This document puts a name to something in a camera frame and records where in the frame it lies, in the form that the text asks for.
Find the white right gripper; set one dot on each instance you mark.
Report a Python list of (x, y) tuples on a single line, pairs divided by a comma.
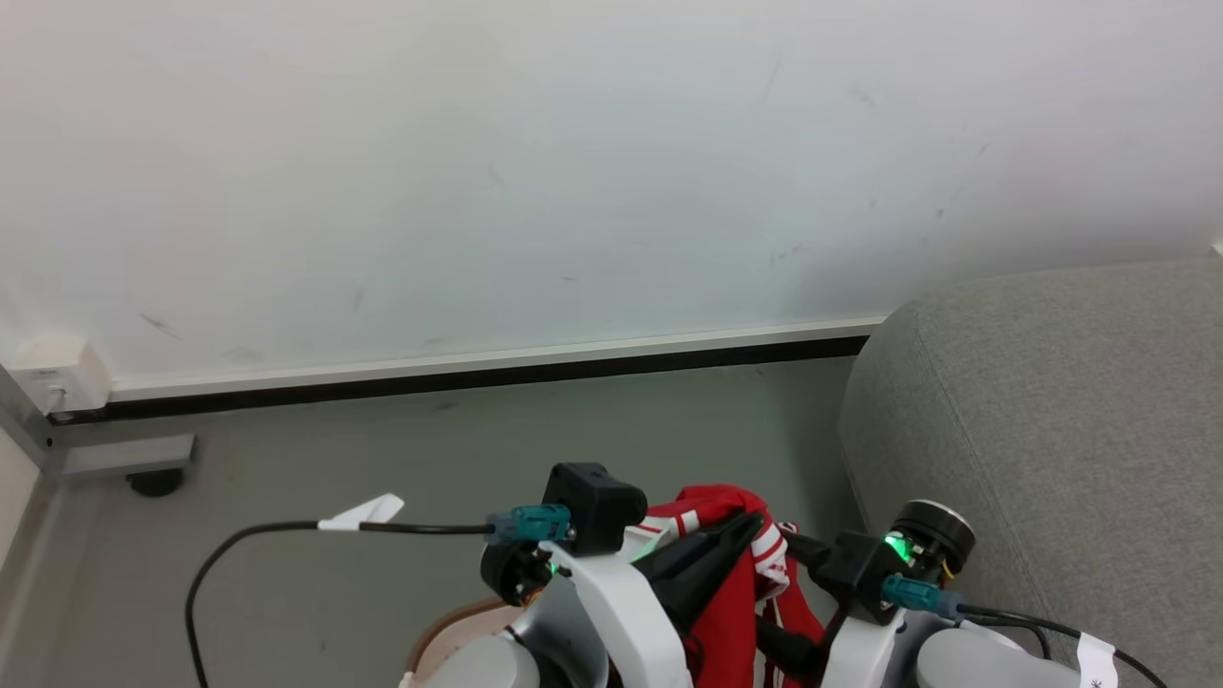
[(865, 655)]

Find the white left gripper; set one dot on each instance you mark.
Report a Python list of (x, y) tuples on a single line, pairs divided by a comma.
[(626, 621)]

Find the red white-striped garment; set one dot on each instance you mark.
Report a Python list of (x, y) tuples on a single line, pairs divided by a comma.
[(731, 612)]

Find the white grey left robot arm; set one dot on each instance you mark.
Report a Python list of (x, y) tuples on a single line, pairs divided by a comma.
[(497, 659)]

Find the tan round laundry basket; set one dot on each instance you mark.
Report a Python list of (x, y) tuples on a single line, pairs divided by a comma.
[(449, 635)]

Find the white black baseboard strip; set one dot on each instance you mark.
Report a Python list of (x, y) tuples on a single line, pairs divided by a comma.
[(478, 368)]

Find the grey fabric sofa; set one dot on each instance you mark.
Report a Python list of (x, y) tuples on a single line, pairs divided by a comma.
[(1051, 411)]

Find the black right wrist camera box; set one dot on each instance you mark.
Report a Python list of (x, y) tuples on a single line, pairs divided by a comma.
[(860, 573)]

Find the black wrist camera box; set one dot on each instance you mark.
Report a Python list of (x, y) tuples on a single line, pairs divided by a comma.
[(860, 573), (597, 506)]

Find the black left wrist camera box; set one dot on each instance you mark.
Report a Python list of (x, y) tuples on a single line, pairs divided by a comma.
[(597, 506)]

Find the grey metal frame with caster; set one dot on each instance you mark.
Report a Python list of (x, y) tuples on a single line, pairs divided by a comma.
[(86, 454)]

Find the white wall socket box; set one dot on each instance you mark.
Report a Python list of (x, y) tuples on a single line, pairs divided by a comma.
[(62, 375)]

